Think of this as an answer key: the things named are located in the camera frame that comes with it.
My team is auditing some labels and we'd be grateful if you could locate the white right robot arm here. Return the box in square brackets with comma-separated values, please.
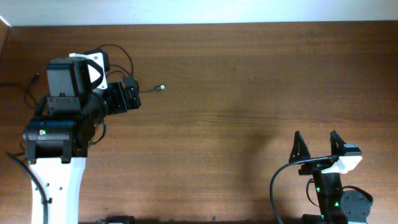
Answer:
[289, 131, 373, 224]

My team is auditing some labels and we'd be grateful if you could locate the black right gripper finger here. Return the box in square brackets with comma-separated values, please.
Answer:
[289, 131, 311, 163]
[330, 130, 346, 156]

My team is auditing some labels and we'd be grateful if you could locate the long black usb cable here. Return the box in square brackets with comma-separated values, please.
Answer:
[96, 44, 165, 93]

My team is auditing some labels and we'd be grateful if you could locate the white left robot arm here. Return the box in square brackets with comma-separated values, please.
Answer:
[23, 56, 141, 223]

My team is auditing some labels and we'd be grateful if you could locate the thin black cable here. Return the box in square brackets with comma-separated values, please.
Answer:
[0, 73, 40, 110]

